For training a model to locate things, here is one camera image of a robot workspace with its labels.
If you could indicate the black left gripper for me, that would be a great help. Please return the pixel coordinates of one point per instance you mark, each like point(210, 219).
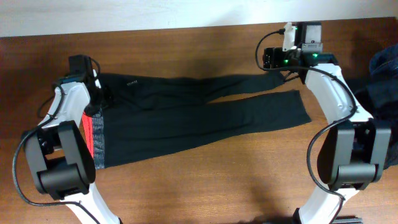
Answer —
point(94, 109)

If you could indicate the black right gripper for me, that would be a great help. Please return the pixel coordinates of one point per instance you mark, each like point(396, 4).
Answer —
point(276, 55)

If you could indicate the black leggings red waistband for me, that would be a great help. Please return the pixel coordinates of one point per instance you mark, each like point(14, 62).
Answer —
point(145, 117)

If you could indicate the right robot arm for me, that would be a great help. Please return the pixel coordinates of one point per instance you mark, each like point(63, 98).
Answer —
point(353, 153)

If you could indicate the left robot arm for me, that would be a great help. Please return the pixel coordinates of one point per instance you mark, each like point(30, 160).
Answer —
point(59, 160)

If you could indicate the dark clothes pile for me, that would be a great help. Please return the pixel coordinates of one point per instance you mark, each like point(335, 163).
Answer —
point(378, 94)

